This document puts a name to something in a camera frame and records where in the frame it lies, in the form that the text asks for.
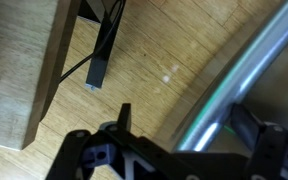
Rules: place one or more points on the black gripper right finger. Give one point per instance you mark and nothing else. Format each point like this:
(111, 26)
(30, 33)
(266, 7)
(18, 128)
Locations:
(277, 153)

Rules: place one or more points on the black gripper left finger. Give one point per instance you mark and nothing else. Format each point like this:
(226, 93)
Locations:
(84, 150)

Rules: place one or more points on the black metal table leg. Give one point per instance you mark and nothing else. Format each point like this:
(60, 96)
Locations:
(100, 56)

